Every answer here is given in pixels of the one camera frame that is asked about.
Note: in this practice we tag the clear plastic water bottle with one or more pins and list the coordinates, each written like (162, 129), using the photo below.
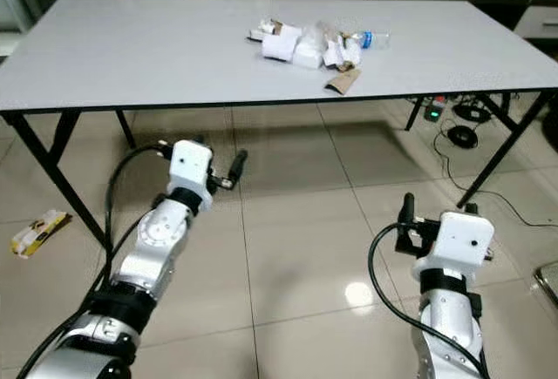
(373, 39)

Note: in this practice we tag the white low cabinet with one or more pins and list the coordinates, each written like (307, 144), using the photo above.
(536, 22)

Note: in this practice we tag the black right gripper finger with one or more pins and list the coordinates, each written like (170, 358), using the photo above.
(408, 209)
(472, 209)

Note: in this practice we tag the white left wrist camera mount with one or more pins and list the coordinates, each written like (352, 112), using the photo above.
(192, 163)

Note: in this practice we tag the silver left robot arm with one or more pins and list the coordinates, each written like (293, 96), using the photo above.
(161, 244)

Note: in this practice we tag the yellow snack wrapper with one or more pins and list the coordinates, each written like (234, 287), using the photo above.
(42, 233)

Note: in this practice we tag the black oval device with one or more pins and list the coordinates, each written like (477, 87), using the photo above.
(473, 111)

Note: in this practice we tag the black adapter with green light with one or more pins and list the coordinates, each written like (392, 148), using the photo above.
(433, 113)

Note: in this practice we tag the white table with black legs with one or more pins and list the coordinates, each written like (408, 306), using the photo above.
(183, 52)

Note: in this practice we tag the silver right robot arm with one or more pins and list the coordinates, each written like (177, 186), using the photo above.
(449, 314)

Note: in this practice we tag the white crumpled paper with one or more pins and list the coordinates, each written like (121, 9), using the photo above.
(343, 51)

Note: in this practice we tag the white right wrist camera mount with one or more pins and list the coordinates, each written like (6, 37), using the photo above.
(458, 241)

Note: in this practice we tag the white brown paper carton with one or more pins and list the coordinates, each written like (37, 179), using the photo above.
(268, 30)

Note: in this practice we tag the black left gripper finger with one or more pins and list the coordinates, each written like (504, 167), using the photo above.
(238, 165)

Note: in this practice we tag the black round device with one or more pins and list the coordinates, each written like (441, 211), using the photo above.
(462, 136)

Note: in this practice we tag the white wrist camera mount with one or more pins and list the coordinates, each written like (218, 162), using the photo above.
(458, 241)
(192, 163)

